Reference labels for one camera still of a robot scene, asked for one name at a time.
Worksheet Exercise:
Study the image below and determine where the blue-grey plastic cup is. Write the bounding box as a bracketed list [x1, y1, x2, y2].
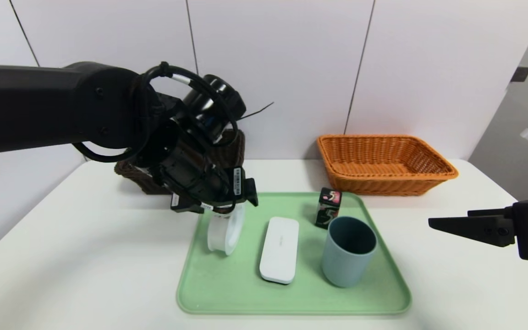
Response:
[321, 216, 378, 288]

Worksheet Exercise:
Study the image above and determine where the black snack box pink print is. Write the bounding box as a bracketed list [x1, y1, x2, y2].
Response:
[315, 187, 342, 230]

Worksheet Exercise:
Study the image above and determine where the thin black cable tie tail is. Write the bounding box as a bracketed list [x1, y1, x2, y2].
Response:
[239, 102, 275, 121]

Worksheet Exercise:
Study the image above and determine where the orange wicker basket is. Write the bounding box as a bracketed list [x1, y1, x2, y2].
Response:
[316, 135, 458, 197]

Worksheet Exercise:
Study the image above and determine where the white rectangular plastic case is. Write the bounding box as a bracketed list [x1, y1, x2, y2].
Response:
[259, 217, 300, 285]

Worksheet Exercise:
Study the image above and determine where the dark brown wicker basket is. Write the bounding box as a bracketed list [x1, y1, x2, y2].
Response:
[114, 130, 246, 195]

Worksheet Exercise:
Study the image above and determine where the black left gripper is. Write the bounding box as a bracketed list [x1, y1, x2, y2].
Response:
[156, 138, 259, 215]

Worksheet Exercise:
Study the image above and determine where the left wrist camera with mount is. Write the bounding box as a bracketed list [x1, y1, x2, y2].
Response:
[182, 75, 247, 138]

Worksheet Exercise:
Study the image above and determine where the light green plastic tray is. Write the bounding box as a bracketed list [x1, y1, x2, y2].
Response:
[176, 192, 412, 315]

